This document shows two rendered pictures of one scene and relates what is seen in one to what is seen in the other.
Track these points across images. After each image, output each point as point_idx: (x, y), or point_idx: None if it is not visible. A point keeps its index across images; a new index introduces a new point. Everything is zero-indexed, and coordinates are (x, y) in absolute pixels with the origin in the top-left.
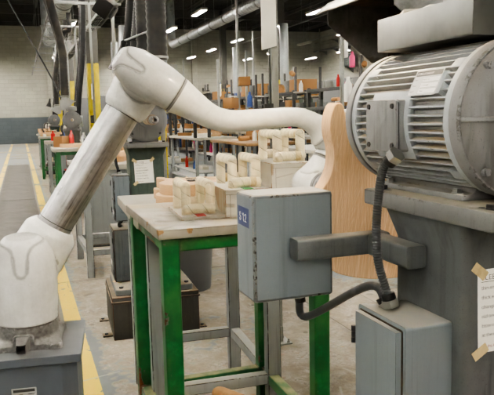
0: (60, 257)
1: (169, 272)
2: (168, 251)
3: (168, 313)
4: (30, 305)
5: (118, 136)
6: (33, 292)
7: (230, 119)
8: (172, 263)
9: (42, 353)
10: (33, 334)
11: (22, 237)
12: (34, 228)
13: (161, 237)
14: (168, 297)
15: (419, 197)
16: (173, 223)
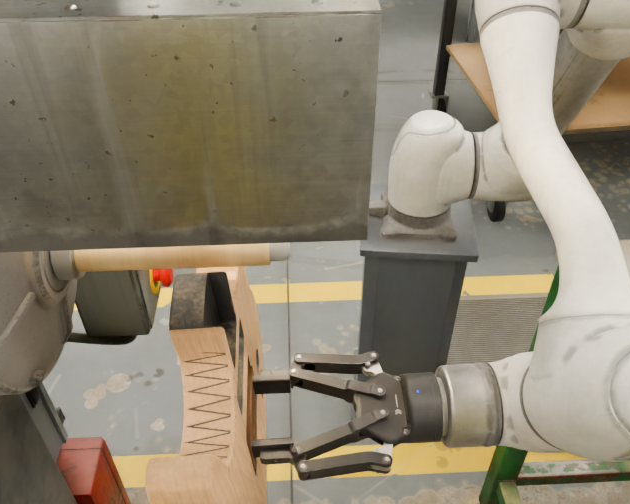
0: (490, 176)
1: (548, 305)
2: (556, 280)
3: (532, 347)
4: (389, 182)
5: (559, 66)
6: (391, 174)
7: (506, 132)
8: (554, 300)
9: (373, 226)
10: (388, 208)
11: (425, 120)
12: (494, 126)
13: (555, 255)
14: (537, 330)
15: None
16: (629, 266)
